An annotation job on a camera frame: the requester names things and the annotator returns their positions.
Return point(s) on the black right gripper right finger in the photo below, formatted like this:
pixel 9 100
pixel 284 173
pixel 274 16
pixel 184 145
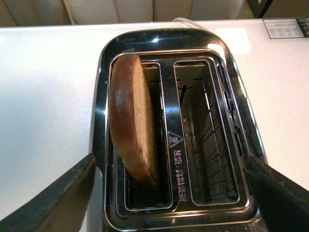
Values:
pixel 284 204

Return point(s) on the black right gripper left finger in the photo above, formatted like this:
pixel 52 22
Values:
pixel 60 207

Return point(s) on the brown bread slice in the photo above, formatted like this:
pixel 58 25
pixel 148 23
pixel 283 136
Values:
pixel 131 120

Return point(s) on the cream chrome toaster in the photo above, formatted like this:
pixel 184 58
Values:
pixel 205 132

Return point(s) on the printed label card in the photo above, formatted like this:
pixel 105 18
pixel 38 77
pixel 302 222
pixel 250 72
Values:
pixel 287 28

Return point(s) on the beige chair left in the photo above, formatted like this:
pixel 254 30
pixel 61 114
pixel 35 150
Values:
pixel 25 13

